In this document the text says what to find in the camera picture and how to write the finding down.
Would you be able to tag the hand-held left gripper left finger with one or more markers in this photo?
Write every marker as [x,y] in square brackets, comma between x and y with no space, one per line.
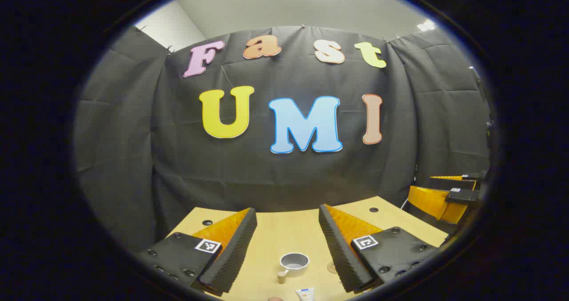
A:
[235,252]

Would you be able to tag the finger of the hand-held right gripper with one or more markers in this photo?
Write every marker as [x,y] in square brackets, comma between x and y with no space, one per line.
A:
[462,197]
[449,184]

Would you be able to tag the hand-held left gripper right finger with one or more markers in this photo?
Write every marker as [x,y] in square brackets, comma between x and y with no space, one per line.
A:
[340,252]

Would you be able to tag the white toothpaste tube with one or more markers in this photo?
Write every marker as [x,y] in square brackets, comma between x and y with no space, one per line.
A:
[305,294]

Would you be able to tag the light wooden desktop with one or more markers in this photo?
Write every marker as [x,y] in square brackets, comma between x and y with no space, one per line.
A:
[284,234]

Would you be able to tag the black backdrop cloth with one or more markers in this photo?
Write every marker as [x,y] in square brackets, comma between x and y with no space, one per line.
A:
[284,181]

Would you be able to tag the dark equipment stand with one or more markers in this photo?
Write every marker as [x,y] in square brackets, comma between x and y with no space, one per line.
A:
[479,85]

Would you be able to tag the ceiling light panel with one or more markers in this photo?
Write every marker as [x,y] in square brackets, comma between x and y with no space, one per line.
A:
[426,25]

